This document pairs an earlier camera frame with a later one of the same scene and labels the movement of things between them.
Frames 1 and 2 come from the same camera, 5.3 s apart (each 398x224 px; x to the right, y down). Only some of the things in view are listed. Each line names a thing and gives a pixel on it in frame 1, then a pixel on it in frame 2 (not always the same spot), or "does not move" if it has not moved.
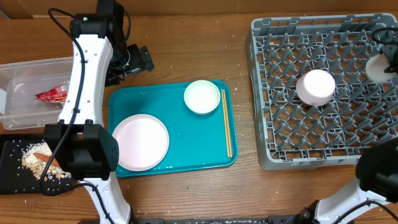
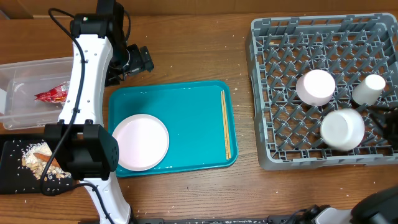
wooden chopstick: x=224 y=125 does not move
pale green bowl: x=202 y=97 → x=342 y=130
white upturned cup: x=375 y=66 → x=368 y=90
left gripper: x=141 y=60 does not move
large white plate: x=143 y=142 does not move
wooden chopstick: x=226 y=117 does not move
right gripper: x=388 y=50 → x=392 y=121
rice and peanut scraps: x=38 y=166 does not move
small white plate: x=315 y=87 does not move
